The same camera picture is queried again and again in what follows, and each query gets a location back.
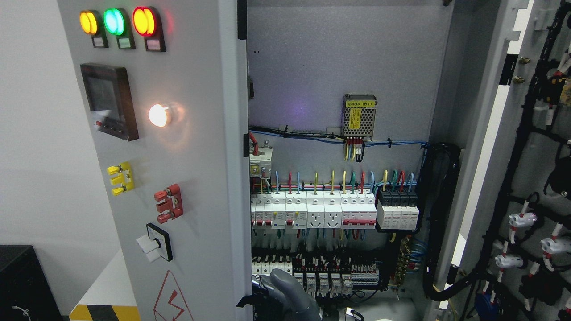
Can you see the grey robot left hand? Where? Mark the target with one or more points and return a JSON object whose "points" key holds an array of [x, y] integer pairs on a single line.
{"points": [[280, 297]]}

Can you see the grey cabinet door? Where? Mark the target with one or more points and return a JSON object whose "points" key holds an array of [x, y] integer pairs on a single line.
{"points": [[495, 148], [201, 76]]}

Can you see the red indicator lamp left door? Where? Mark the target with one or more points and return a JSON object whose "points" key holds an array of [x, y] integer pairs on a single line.
{"points": [[147, 23]]}

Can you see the green indicator lamp left door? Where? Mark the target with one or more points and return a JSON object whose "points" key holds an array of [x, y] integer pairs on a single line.
{"points": [[117, 23]]}

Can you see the yellow indicator lamp left door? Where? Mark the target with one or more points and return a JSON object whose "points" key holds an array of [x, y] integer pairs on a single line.
{"points": [[92, 24]]}

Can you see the lower relay terminal row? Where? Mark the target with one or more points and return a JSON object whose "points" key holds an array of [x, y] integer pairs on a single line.
{"points": [[322, 275]]}

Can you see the white socket breaker row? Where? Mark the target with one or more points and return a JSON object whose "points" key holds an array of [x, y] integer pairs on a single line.
{"points": [[321, 209]]}

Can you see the red electric hazard warning sticker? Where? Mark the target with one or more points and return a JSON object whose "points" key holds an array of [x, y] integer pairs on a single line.
{"points": [[170, 304]]}

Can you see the black surge protector module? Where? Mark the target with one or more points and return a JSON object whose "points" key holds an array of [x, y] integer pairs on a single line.
{"points": [[397, 211]]}

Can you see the perforated metal power supply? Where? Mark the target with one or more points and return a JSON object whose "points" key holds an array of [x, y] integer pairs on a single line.
{"points": [[359, 115]]}

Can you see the white glowing indicator lamp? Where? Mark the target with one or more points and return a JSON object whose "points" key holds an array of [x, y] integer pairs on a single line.
{"points": [[160, 115]]}

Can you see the black box lower left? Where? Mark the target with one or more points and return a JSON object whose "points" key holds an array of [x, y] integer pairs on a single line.
{"points": [[24, 291]]}

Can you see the black digital power meter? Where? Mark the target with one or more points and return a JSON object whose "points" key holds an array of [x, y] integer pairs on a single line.
{"points": [[109, 97]]}

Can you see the white rotary selector switch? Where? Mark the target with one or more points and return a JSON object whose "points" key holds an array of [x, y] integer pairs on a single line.
{"points": [[156, 243]]}

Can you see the red terminal post block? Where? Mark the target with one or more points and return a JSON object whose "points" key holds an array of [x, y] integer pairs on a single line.
{"points": [[170, 204]]}

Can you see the yellow terminal post block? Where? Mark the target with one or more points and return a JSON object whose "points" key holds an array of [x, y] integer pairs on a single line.
{"points": [[121, 176]]}

